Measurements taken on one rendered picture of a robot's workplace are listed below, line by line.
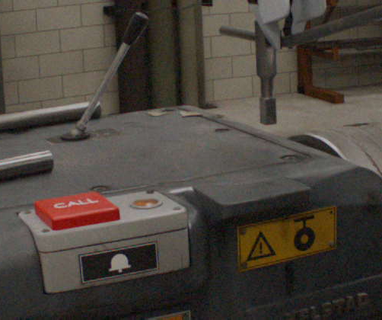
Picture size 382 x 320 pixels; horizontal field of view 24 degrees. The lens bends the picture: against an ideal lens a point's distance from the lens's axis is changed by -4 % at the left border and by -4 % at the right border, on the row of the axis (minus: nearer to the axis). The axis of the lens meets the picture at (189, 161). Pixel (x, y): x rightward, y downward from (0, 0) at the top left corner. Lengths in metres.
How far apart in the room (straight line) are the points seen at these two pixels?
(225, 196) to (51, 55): 7.03
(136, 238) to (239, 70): 7.70
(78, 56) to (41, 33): 0.40
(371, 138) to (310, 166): 0.24
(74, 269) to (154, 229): 0.08
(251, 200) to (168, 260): 0.09
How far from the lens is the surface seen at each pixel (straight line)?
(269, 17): 0.92
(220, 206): 0.80
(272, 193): 0.82
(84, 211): 0.75
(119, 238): 0.76
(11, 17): 7.71
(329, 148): 1.11
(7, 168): 0.92
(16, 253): 0.75
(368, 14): 0.81
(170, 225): 0.78
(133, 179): 0.89
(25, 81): 7.79
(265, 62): 0.98
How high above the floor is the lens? 1.48
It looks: 14 degrees down
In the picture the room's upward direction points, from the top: 3 degrees counter-clockwise
